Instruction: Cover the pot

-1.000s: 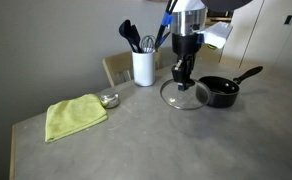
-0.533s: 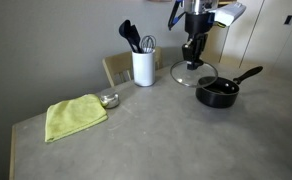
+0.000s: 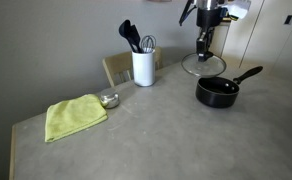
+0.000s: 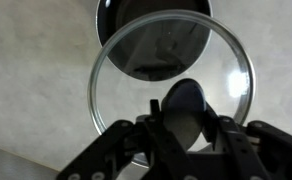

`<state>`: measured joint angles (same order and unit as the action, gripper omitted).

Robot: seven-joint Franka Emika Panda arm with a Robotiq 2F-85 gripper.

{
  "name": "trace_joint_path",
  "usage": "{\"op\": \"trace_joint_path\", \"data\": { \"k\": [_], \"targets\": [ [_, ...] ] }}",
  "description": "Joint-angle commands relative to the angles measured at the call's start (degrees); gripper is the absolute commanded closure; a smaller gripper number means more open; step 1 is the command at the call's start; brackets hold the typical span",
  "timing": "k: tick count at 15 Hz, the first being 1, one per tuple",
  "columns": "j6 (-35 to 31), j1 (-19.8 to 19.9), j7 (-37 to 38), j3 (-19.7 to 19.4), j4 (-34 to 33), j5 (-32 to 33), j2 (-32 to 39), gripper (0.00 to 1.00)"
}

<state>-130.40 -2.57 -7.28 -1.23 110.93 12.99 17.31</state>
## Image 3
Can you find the light wooden chair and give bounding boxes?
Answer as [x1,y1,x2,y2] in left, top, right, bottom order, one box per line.
[101,46,164,88]

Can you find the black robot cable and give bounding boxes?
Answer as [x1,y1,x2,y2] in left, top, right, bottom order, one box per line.
[178,0,196,27]

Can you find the beige kitchen cabinet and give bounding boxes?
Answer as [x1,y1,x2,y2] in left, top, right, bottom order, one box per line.
[208,21,230,64]

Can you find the black cooking spoon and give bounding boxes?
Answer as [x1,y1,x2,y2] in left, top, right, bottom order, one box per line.
[118,19,138,54]

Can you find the wire whisk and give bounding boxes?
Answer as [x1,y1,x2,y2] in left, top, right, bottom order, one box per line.
[140,34,157,54]

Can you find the black wall switch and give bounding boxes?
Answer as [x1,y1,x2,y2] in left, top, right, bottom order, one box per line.
[283,14,292,26]

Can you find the white utensil holder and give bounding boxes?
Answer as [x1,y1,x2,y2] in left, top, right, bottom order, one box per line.
[131,49,156,88]

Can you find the small round steel container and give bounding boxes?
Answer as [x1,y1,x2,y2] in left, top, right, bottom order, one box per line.
[96,87,121,110]

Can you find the black saucepan with handle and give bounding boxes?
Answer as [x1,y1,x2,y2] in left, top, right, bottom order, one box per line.
[195,65,264,109]

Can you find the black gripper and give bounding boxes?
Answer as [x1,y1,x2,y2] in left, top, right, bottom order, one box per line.
[195,7,224,56]

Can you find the green microfiber cloth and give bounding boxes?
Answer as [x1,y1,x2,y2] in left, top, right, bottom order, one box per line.
[44,93,109,144]

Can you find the glass pot lid black knob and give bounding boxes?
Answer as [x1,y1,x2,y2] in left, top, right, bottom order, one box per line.
[180,51,228,79]

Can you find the black spatula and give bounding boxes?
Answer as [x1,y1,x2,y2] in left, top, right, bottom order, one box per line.
[129,24,144,54]

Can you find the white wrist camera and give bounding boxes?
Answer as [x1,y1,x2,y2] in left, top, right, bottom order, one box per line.
[225,0,252,20]

